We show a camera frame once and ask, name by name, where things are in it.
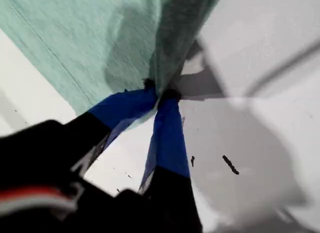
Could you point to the pale green T-shirt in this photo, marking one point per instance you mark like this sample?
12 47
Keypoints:
75 43

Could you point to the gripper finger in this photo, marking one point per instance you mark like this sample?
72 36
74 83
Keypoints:
170 143
120 105

